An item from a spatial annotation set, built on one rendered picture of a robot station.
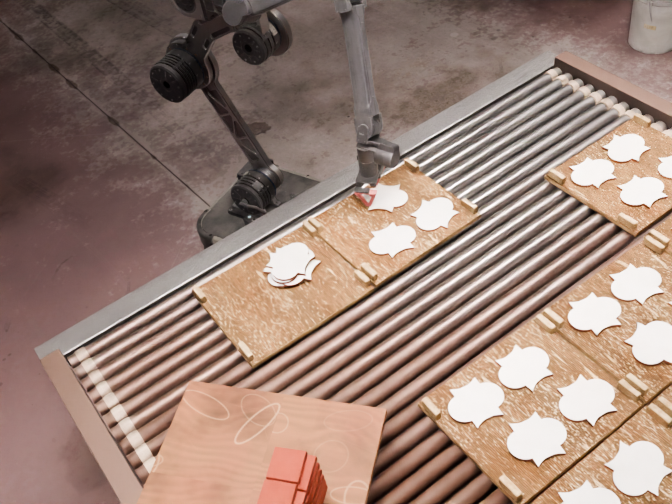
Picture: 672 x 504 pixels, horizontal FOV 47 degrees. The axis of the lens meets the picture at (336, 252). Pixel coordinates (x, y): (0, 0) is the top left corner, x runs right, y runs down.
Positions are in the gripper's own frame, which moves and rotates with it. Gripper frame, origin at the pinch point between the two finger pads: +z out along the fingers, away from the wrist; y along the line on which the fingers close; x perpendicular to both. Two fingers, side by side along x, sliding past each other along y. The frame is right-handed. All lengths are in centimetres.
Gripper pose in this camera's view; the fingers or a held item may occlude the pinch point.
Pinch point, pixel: (371, 193)
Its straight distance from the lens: 246.2
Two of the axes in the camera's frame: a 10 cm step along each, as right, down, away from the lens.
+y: 2.5, -7.2, 6.4
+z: 1.2, 6.8, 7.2
